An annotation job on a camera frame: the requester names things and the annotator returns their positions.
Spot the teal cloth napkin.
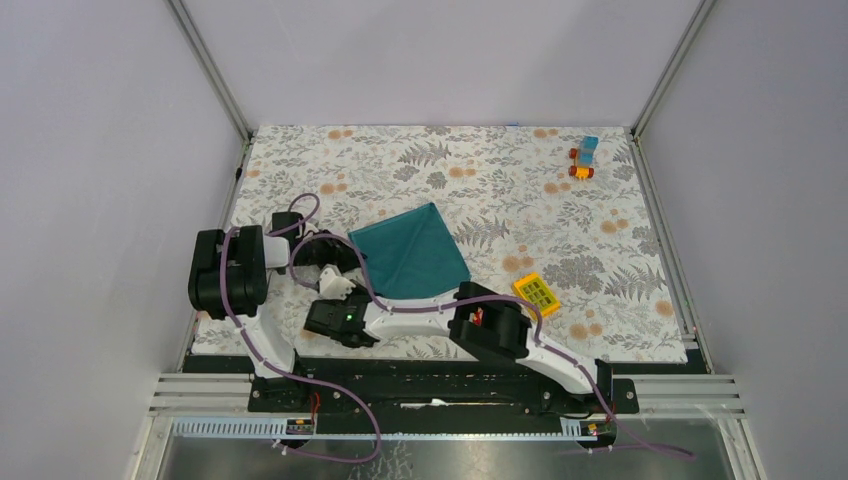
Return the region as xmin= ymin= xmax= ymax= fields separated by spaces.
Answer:
xmin=348 ymin=203 xmax=471 ymax=300

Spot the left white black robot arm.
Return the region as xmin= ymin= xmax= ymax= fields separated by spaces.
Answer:
xmin=187 ymin=211 xmax=359 ymax=411

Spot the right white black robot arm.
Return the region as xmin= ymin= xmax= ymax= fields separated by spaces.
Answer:
xmin=304 ymin=281 xmax=614 ymax=412

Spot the yellow green toy brick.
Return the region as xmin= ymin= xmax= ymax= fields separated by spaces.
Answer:
xmin=512 ymin=272 xmax=561 ymax=320

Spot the floral patterned table mat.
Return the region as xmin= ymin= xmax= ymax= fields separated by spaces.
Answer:
xmin=230 ymin=125 xmax=686 ymax=363

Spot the blue orange toy car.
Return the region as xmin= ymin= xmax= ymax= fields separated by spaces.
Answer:
xmin=568 ymin=136 xmax=599 ymax=180

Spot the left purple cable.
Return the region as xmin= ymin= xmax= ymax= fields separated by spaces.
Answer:
xmin=220 ymin=192 xmax=384 ymax=465

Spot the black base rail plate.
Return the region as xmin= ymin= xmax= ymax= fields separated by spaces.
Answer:
xmin=248 ymin=358 xmax=607 ymax=435

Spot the slotted cable duct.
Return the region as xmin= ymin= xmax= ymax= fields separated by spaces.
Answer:
xmin=172 ymin=414 xmax=617 ymax=443

